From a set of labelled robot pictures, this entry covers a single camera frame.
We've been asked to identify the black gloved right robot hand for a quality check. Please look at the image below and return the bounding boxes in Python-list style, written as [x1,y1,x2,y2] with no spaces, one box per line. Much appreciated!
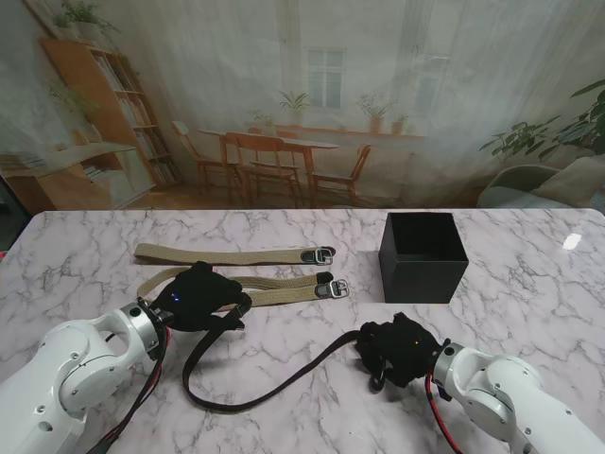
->
[354,311,448,392]

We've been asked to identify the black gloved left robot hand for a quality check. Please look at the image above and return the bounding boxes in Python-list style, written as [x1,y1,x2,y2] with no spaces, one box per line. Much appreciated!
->
[141,260,254,332]

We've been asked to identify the dark brown woven belt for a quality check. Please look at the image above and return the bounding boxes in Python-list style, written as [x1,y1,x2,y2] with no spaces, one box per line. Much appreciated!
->
[182,302,387,412]

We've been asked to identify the beige woven belt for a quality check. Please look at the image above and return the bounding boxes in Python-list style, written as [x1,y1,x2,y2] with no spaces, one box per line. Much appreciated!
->
[133,243,337,267]
[136,267,352,314]

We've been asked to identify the black square storage box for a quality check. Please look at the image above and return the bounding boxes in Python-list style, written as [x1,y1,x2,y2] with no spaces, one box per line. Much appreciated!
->
[377,212,469,304]

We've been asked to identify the printed room scene backdrop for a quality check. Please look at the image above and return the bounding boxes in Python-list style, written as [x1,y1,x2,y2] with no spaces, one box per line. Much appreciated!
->
[0,0,605,210]

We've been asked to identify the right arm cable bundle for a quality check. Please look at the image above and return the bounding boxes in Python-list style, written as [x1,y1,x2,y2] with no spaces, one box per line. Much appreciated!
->
[424,373,467,454]

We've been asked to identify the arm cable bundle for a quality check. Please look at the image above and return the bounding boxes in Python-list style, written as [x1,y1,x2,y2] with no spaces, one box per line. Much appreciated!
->
[89,325,176,454]
[424,373,467,454]

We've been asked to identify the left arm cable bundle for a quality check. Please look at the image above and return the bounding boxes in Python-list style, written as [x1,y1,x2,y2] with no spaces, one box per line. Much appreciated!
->
[89,325,176,454]

